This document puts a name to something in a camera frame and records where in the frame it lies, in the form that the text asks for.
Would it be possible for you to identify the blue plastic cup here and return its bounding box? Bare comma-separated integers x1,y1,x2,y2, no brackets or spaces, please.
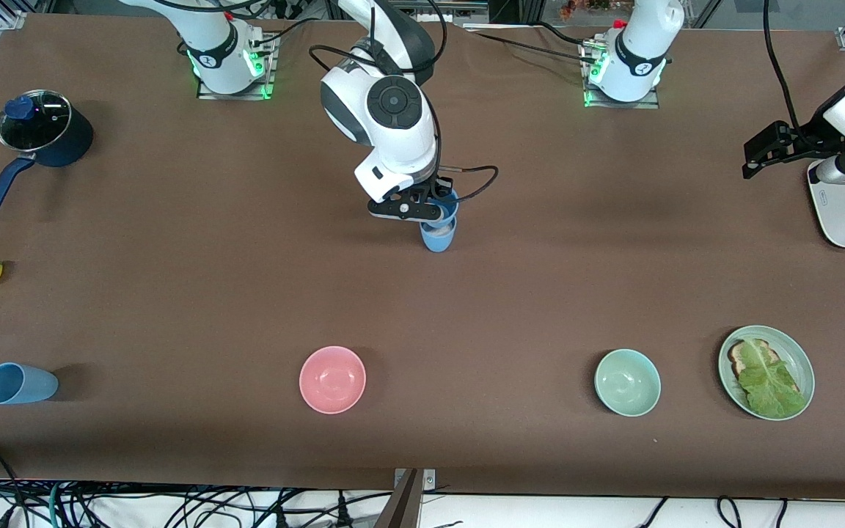
0,362,59,406
426,189,461,230

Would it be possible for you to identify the blue cup with white filling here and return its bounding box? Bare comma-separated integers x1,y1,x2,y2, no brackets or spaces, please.
420,217,458,254

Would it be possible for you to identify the brown table cover mat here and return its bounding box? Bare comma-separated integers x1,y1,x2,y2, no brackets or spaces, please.
0,13,845,501

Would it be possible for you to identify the toast slice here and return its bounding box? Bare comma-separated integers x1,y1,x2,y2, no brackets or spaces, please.
728,338,801,397

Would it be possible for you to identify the pale green plate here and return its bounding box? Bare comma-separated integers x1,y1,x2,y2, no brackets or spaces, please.
718,325,816,422

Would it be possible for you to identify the pink bowl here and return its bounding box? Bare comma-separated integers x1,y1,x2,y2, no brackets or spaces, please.
299,345,367,415

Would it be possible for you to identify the green lettuce leaf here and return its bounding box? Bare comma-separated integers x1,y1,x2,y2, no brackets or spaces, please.
738,339,808,419

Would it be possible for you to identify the pale green bowl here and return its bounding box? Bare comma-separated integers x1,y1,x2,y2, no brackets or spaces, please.
594,348,662,418

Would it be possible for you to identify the dark blue saucepan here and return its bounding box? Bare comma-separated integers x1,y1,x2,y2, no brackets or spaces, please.
0,89,95,219

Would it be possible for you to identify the glass lid with blue knob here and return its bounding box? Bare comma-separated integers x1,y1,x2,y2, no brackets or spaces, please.
0,89,73,153

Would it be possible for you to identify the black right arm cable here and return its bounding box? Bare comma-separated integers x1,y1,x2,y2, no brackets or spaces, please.
309,0,500,208

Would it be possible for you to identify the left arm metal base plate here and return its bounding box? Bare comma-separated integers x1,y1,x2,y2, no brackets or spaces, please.
582,40,660,110

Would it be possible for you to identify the black cable to left base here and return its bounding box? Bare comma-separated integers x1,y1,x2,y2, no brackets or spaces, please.
463,22,603,64

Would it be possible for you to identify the black cable to base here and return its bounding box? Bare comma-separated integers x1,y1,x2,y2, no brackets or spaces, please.
250,18,317,49
463,22,603,64

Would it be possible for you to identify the grey metal frame box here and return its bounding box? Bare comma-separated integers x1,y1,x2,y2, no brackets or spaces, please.
381,0,490,24

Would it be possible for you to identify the black cable to right base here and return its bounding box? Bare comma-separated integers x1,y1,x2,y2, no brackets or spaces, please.
250,18,317,49

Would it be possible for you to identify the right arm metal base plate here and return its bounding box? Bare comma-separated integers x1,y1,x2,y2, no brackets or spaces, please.
197,33,277,101

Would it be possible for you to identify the metal table clamp bracket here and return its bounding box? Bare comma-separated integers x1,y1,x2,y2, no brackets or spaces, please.
393,468,437,494

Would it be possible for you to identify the dark metal mount bar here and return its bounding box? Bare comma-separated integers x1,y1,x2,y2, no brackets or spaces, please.
374,469,424,528

